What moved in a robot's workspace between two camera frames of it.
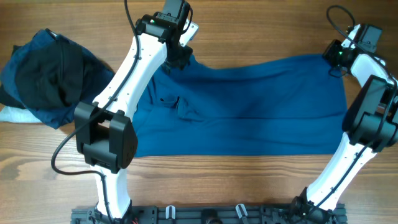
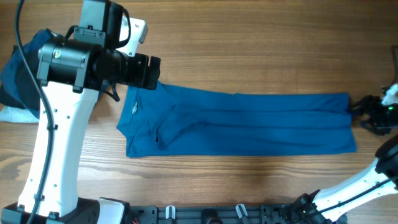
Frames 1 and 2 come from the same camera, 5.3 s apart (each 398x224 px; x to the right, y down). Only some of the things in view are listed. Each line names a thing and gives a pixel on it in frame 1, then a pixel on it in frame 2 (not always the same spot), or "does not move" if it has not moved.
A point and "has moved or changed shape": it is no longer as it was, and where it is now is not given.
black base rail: [214, 214] does not move
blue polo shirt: [290, 106] has moved or changed shape
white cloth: [17, 114] does not move
